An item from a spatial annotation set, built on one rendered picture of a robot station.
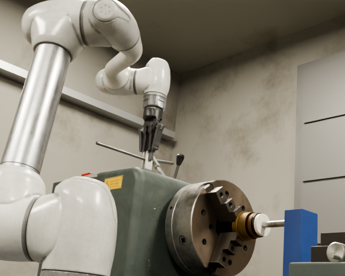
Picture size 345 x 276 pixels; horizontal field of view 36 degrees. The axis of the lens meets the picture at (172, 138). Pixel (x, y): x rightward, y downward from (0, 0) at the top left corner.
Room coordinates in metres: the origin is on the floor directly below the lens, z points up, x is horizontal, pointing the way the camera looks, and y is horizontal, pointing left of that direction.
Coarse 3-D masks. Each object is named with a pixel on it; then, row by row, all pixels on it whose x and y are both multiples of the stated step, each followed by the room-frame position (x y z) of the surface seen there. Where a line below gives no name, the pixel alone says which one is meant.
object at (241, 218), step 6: (240, 216) 1.62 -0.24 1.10; (246, 216) 1.60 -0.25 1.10; (252, 216) 1.59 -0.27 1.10; (234, 222) 1.64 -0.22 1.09; (240, 222) 1.61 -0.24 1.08; (246, 222) 1.60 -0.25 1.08; (252, 222) 1.58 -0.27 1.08; (234, 228) 1.65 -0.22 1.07; (240, 228) 1.61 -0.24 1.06; (246, 228) 1.60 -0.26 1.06; (252, 228) 1.58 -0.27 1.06; (240, 234) 1.63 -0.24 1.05; (246, 234) 1.61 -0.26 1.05; (252, 234) 1.60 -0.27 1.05; (246, 240) 1.65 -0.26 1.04
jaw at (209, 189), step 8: (208, 184) 1.68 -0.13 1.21; (208, 192) 1.64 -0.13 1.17; (216, 192) 1.62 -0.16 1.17; (224, 192) 1.64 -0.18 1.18; (216, 200) 1.64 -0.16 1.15; (224, 200) 1.64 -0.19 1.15; (232, 200) 1.64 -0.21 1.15; (216, 208) 1.66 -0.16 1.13; (224, 208) 1.64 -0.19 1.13; (232, 208) 1.64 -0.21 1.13; (240, 208) 1.64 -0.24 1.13; (224, 216) 1.66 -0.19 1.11; (232, 216) 1.63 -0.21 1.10
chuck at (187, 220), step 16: (192, 192) 1.66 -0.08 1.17; (240, 192) 1.75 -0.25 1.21; (176, 208) 1.67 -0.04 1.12; (192, 208) 1.62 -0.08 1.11; (208, 208) 1.66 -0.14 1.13; (176, 224) 1.66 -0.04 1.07; (192, 224) 1.62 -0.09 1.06; (208, 224) 1.66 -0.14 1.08; (224, 224) 1.77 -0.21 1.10; (176, 240) 1.68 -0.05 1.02; (192, 240) 1.62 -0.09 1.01; (208, 240) 1.66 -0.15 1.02; (192, 256) 1.66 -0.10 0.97; (208, 256) 1.67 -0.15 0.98; (240, 256) 1.76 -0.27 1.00; (208, 272) 1.71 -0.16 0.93; (224, 272) 1.72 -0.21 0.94
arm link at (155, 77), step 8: (152, 64) 1.82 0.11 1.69; (160, 64) 1.82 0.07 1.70; (136, 72) 1.84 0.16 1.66; (144, 72) 1.83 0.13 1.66; (152, 72) 1.82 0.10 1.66; (160, 72) 1.82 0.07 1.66; (168, 72) 1.84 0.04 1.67; (136, 80) 1.83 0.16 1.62; (144, 80) 1.83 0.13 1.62; (152, 80) 1.82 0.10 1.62; (160, 80) 1.82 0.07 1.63; (168, 80) 1.84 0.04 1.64; (136, 88) 1.85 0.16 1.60; (144, 88) 1.84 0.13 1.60; (152, 88) 1.82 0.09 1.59; (160, 88) 1.83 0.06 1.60; (168, 88) 1.85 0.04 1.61
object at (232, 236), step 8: (232, 232) 1.65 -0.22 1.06; (216, 240) 1.69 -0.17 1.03; (224, 240) 1.66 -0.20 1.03; (232, 240) 1.64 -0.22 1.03; (240, 240) 1.64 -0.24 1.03; (216, 248) 1.67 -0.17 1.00; (224, 248) 1.65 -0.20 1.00; (232, 248) 1.66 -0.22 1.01; (216, 256) 1.66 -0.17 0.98; (224, 256) 1.66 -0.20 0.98; (208, 264) 1.67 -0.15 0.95; (216, 264) 1.67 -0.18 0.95; (224, 264) 1.66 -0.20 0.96
